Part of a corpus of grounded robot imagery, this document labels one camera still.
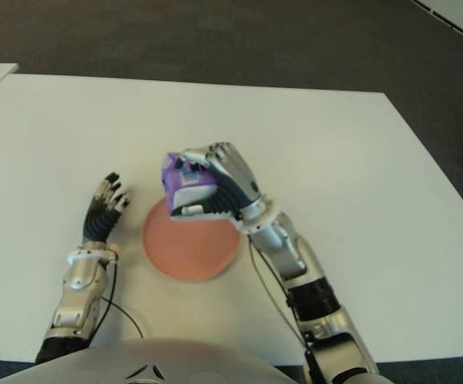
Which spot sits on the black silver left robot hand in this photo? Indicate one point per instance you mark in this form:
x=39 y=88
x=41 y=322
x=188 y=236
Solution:
x=99 y=220

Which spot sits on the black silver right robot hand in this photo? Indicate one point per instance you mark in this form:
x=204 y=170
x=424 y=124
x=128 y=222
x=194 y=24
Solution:
x=235 y=180

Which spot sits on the purple tissue paper pack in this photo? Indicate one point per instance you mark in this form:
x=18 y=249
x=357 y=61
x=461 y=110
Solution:
x=175 y=188

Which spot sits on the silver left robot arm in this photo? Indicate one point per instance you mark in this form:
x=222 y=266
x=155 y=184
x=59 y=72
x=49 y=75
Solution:
x=79 y=276

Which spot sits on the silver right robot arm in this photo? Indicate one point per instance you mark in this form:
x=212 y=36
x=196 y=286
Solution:
x=291 y=256

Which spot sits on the round pink plate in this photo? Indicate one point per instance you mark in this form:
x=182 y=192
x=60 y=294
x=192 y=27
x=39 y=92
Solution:
x=191 y=252

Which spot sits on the grey robot torso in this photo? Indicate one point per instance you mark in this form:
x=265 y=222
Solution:
x=135 y=360

